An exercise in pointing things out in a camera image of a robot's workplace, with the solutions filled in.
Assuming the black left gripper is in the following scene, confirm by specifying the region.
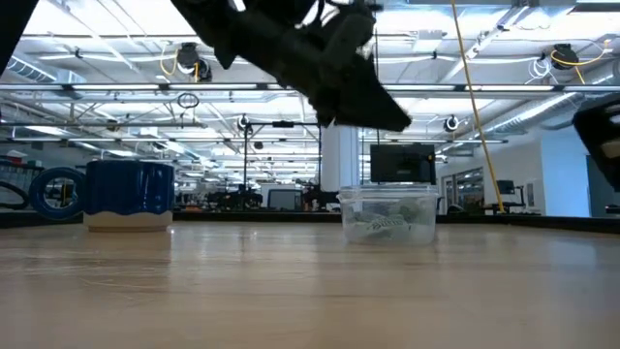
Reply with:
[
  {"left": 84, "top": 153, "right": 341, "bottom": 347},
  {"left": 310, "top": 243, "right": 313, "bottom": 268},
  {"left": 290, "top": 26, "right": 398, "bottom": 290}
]
[{"left": 232, "top": 0, "right": 414, "bottom": 133}]

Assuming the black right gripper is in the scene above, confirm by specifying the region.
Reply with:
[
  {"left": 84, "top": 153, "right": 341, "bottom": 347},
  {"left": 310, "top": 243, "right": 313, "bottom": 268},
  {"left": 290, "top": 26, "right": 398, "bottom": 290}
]
[{"left": 573, "top": 94, "right": 620, "bottom": 191}]

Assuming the clear plastic container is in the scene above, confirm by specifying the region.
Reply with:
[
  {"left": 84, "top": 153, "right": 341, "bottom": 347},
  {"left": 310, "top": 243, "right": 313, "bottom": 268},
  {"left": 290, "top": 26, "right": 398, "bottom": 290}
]
[{"left": 337, "top": 185, "right": 441, "bottom": 246}]

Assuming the white building pillar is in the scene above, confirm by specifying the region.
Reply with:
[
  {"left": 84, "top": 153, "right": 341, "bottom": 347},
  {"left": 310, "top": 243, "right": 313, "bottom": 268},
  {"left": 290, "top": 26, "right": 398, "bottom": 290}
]
[{"left": 322, "top": 123, "right": 360, "bottom": 195}]

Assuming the black box monitor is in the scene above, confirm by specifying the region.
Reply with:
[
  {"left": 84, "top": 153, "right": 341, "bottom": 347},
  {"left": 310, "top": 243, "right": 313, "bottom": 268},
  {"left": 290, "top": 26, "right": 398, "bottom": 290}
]
[{"left": 370, "top": 143, "right": 437, "bottom": 184}]

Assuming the grey background monitor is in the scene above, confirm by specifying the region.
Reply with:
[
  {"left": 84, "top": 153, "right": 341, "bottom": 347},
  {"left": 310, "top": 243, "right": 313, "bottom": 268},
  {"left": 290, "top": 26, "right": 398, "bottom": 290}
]
[{"left": 267, "top": 188, "right": 304, "bottom": 212}]

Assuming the blue ceramic mug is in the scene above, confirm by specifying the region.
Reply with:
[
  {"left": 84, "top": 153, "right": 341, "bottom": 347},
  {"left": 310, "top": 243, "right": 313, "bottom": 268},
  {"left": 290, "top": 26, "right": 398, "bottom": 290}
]
[{"left": 28, "top": 159, "right": 175, "bottom": 233}]

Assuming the black metal frame rig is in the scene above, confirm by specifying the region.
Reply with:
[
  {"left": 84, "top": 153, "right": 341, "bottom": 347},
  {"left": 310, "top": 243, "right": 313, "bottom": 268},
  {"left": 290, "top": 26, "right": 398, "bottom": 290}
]
[{"left": 243, "top": 120, "right": 324, "bottom": 195}]

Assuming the black table edge rail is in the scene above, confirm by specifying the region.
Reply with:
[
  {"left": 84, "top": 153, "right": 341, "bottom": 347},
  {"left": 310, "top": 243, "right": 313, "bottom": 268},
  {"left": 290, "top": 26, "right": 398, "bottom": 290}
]
[{"left": 0, "top": 210, "right": 620, "bottom": 236}]

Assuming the yellow hanging cable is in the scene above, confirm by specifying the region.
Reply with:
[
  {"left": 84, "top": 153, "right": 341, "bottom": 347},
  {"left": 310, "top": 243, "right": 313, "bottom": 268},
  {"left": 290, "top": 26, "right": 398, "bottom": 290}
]
[{"left": 449, "top": 0, "right": 506, "bottom": 213}]

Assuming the black hanging cable loop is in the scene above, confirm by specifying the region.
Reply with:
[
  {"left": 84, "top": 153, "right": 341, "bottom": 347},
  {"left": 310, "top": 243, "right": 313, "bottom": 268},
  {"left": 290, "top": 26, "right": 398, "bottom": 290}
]
[{"left": 176, "top": 92, "right": 201, "bottom": 117}]

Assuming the black hose loop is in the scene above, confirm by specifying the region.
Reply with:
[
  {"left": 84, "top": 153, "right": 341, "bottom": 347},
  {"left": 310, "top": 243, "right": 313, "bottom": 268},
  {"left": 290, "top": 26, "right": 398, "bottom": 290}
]
[{"left": 0, "top": 180, "right": 26, "bottom": 211}]

